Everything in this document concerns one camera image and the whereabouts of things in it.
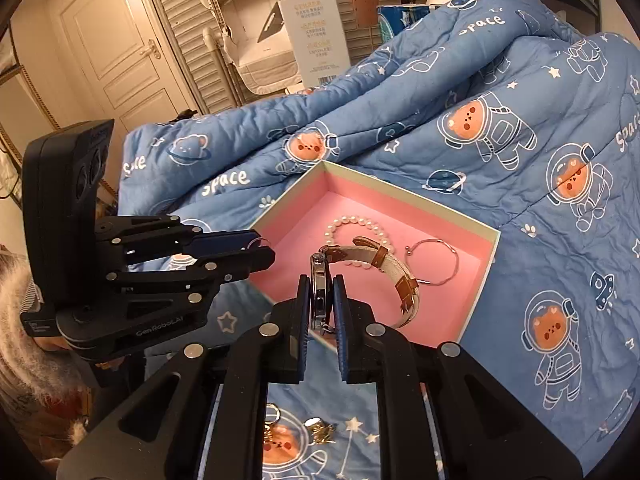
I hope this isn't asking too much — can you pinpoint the white baby high chair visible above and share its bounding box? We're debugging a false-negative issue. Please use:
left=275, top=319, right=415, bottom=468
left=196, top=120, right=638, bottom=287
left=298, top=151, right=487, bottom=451
left=194, top=0, right=307, bottom=97

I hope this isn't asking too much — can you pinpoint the grey louvered closet door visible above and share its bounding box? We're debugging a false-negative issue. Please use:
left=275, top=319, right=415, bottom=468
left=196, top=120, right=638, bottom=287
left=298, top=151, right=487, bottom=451
left=144, top=0, right=437, bottom=117

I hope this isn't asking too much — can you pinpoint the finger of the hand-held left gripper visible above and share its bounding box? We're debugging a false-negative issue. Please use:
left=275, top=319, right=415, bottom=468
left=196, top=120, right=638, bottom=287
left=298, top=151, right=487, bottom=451
left=94, top=214, right=265, bottom=267
left=105, top=246, right=277, bottom=307

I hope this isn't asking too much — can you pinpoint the pink lined jewelry box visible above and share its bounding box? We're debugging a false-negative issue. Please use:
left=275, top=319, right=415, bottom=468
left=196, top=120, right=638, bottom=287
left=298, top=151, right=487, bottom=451
left=248, top=160, right=502, bottom=349

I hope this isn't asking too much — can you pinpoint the thin silver bangle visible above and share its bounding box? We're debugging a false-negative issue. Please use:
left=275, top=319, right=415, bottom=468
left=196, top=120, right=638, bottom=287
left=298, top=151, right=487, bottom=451
left=403, top=238, right=460, bottom=287

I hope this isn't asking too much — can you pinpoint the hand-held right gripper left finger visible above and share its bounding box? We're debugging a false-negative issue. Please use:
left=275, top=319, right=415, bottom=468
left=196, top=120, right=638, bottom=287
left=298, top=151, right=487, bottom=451
left=56, top=275, right=313, bottom=480

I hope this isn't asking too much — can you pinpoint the blue astronaut bear printed blanket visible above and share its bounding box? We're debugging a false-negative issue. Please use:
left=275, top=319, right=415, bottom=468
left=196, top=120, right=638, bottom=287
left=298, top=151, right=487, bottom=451
left=117, top=0, right=640, bottom=480

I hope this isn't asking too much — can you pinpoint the gold earring cluster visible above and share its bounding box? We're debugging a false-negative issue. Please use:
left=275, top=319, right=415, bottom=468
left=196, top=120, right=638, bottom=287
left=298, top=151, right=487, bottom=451
left=304, top=416, right=338, bottom=444

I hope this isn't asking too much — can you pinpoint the tall white carton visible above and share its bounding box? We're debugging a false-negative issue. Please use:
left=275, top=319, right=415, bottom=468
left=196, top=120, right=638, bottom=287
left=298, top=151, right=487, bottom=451
left=277, top=0, right=352, bottom=89

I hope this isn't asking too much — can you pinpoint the white pearl bracelet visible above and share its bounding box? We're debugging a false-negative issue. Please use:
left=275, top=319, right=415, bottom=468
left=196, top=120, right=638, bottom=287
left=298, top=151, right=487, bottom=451
left=324, top=215, right=397, bottom=257

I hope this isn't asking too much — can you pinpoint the gold hoop earring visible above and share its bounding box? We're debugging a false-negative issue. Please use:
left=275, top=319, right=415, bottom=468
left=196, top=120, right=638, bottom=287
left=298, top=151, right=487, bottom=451
left=264, top=404, right=285, bottom=442

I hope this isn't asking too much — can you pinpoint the white panel door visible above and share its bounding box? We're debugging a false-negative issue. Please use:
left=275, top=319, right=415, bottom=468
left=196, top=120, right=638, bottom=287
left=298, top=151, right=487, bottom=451
left=59, top=0, right=202, bottom=127

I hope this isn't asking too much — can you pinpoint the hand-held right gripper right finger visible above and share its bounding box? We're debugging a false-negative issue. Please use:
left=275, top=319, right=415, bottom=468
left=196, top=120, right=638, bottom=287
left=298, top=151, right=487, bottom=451
left=331, top=274, right=586, bottom=480

